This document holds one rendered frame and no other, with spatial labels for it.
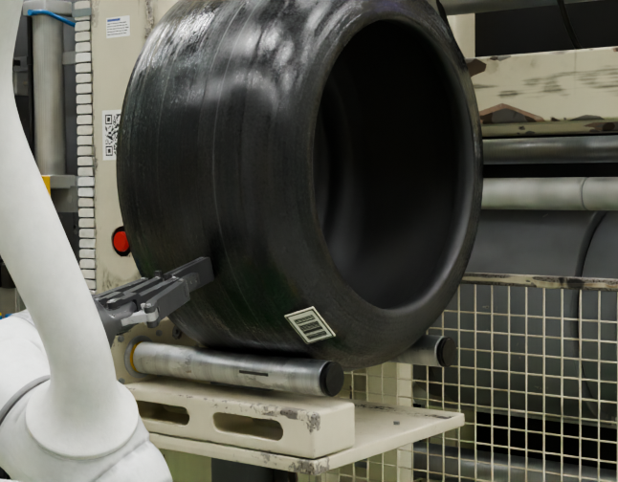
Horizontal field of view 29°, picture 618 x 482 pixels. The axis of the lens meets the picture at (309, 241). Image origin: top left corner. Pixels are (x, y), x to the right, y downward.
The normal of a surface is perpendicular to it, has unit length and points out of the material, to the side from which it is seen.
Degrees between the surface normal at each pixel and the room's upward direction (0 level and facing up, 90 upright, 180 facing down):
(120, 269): 90
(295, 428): 90
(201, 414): 90
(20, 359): 34
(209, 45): 57
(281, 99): 77
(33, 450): 105
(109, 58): 90
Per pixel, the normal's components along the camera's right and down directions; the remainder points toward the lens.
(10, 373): 0.22, -0.74
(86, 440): 0.23, -0.04
